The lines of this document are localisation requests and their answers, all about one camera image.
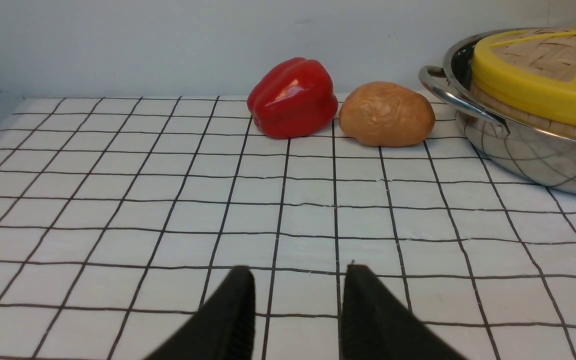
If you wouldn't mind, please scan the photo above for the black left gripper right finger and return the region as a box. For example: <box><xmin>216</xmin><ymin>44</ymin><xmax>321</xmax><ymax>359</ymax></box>
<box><xmin>341</xmin><ymin>264</ymin><xmax>465</xmax><ymax>360</ymax></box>

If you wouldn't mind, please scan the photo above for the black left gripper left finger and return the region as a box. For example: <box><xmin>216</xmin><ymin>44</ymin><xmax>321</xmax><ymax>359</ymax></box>
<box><xmin>146</xmin><ymin>266</ymin><xmax>256</xmax><ymax>360</ymax></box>

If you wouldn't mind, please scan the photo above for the yellow-rimmed bamboo steamer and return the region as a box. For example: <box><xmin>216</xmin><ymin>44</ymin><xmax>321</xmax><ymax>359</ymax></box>
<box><xmin>470</xmin><ymin>80</ymin><xmax>576</xmax><ymax>139</ymax></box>

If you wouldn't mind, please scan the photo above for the yellow-rimmed bamboo steamer lid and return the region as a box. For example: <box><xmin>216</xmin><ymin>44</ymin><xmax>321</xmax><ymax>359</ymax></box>
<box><xmin>471</xmin><ymin>25</ymin><xmax>576</xmax><ymax>126</ymax></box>

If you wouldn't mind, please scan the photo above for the stainless steel pot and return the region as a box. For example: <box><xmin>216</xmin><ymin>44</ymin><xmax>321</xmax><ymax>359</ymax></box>
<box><xmin>418</xmin><ymin>27</ymin><xmax>576</xmax><ymax>194</ymax></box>

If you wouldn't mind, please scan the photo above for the white checkered tablecloth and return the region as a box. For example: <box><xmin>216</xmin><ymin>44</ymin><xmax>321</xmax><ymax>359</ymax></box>
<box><xmin>0</xmin><ymin>96</ymin><xmax>576</xmax><ymax>360</ymax></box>

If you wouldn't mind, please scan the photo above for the brown potato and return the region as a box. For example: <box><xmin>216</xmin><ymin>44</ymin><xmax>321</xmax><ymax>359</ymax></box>
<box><xmin>338</xmin><ymin>81</ymin><xmax>436</xmax><ymax>148</ymax></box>

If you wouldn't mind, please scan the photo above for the red bell pepper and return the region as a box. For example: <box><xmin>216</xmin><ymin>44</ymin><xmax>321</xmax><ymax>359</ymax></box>
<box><xmin>246</xmin><ymin>57</ymin><xmax>339</xmax><ymax>139</ymax></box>

